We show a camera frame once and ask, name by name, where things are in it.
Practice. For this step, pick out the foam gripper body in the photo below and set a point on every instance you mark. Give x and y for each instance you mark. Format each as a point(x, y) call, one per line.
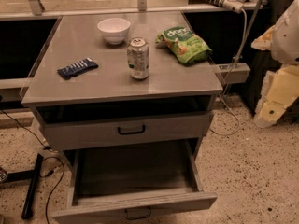
point(286, 37)

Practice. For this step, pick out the grey drawer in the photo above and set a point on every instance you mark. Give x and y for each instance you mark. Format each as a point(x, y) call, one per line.
point(125, 183)
point(126, 131)

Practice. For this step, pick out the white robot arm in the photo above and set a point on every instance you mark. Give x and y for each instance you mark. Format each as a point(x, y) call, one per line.
point(282, 39)

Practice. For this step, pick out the grey drawer cabinet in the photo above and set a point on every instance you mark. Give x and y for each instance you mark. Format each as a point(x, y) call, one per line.
point(108, 92)

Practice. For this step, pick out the grey top drawer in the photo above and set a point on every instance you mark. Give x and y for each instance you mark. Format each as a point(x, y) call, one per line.
point(126, 131)

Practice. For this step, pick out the green chip bag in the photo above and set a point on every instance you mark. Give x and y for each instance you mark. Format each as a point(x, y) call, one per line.
point(188, 47)

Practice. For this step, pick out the silver soda can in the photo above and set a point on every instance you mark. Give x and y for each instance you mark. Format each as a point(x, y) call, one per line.
point(138, 58)

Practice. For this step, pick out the white ceramic bowl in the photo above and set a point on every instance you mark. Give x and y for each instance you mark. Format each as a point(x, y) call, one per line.
point(114, 30)

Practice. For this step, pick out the blue snack bar wrapper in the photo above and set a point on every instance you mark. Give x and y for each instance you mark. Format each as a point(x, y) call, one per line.
point(77, 68)

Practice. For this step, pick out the black stand base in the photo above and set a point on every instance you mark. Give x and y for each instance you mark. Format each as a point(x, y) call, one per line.
point(33, 177)

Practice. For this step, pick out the grey side shelf bracket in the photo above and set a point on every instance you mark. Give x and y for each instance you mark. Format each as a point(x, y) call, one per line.
point(228, 75)

